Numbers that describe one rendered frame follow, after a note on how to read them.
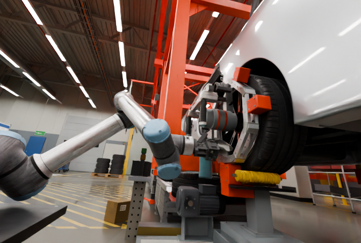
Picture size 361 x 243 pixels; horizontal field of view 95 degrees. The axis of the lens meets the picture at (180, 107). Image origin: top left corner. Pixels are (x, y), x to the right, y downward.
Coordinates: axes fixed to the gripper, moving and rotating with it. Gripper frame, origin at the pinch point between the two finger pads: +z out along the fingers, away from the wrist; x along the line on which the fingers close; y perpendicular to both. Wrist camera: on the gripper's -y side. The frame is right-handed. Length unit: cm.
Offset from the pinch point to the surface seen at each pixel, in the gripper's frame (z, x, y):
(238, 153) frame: 7.8, -5.0, -2.6
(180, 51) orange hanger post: -22, 29, -121
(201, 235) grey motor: 6, -81, -2
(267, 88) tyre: 17.2, 29.4, -15.3
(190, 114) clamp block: -13.0, -6.1, -44.3
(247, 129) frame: 7.1, 10.0, -2.9
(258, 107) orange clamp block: 7.6, 23.1, -2.3
